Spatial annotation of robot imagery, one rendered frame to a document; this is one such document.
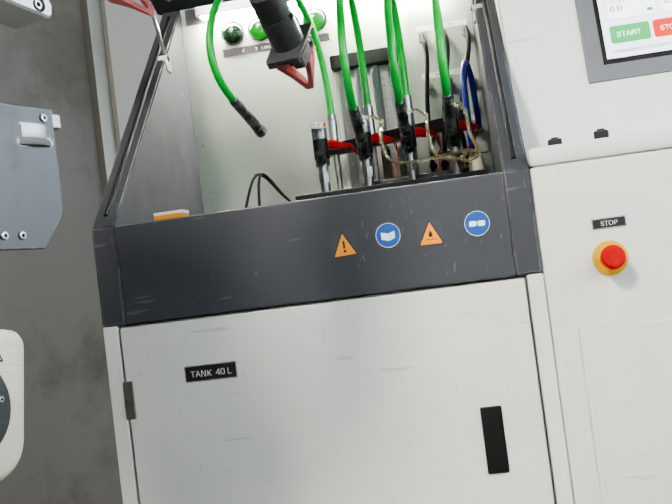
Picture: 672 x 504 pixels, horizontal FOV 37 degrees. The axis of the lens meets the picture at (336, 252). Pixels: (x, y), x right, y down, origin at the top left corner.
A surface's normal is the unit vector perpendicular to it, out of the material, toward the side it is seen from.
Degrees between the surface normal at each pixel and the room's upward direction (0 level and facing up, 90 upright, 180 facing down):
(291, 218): 90
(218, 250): 90
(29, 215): 90
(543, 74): 76
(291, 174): 90
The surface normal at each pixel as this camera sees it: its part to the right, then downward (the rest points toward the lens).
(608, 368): -0.14, -0.03
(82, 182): 0.85, -0.13
